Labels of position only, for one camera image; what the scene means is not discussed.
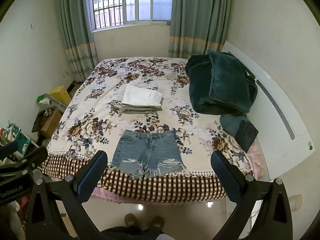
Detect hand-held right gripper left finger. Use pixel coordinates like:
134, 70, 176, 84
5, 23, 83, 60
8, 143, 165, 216
25, 150, 108, 240

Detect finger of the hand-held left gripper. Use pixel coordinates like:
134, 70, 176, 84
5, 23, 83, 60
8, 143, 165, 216
0, 141, 17, 159
0, 146, 48, 180

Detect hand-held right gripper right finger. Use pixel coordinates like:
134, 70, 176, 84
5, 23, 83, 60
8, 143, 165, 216
211, 150, 293, 240

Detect light blue denim shorts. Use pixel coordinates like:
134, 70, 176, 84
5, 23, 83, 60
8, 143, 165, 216
111, 129, 187, 180

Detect folded grey pants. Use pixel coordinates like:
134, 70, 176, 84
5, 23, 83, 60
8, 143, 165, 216
120, 104, 163, 115

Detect folded white pants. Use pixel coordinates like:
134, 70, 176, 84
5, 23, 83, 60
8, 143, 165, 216
122, 84, 164, 109

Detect teal storage box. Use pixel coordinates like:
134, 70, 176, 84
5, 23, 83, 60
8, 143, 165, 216
0, 121, 32, 159

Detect brown cardboard box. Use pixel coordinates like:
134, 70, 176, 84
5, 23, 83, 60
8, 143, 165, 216
40, 110, 63, 139

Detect dark blue jeans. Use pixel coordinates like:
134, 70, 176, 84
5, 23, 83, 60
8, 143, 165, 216
220, 114, 259, 149

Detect person's dark trouser legs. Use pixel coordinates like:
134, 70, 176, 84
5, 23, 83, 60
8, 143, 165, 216
100, 226, 164, 240

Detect bed with floral sheet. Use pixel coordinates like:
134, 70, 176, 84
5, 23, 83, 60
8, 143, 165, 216
41, 57, 256, 203

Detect yellow box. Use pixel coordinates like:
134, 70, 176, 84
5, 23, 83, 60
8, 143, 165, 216
49, 85, 72, 106

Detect beige slipper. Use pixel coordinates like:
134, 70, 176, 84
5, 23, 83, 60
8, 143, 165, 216
287, 194, 303, 212

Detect white headboard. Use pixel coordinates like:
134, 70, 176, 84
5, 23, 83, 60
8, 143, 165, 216
221, 41, 314, 182

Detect dark green plush blanket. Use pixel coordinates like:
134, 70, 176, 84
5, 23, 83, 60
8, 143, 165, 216
185, 50, 258, 116

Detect green striped curtain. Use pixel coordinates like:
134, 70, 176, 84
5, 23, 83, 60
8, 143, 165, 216
168, 0, 232, 59
55, 0, 100, 83

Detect barred window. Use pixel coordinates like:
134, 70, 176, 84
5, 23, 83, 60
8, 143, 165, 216
85, 0, 175, 33

